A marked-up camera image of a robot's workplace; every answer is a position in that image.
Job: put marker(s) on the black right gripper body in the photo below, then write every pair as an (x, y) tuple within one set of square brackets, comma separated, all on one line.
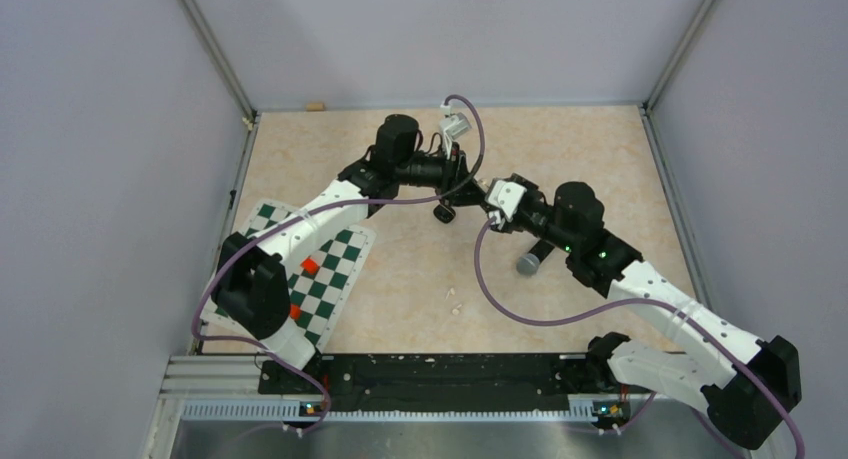
[(537, 218)]

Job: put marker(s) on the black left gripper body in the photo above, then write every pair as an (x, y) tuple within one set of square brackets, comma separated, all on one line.
[(439, 172)]

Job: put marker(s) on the black earbud charging case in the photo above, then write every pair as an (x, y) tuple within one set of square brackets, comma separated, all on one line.
[(444, 213)]

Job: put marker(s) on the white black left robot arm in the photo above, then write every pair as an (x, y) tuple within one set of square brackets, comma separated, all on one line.
[(253, 271)]

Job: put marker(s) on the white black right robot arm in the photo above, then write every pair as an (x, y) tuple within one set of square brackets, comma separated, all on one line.
[(745, 385)]

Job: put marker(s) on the green white chessboard mat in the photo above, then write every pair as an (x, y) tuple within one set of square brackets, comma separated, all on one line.
[(321, 297)]

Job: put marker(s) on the red hexagonal block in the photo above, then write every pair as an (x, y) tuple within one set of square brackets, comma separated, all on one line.
[(310, 266)]

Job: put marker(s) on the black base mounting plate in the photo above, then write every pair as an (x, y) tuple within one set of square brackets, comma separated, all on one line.
[(441, 383)]

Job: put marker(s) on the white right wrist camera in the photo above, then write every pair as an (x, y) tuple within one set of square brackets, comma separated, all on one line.
[(503, 197)]

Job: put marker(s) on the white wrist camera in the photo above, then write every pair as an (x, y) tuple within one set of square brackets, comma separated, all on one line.
[(503, 197), (454, 126)]

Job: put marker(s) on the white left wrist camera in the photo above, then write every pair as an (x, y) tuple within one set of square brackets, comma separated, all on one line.
[(454, 126)]

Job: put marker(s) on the aluminium front rail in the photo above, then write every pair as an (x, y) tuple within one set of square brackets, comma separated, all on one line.
[(225, 387)]

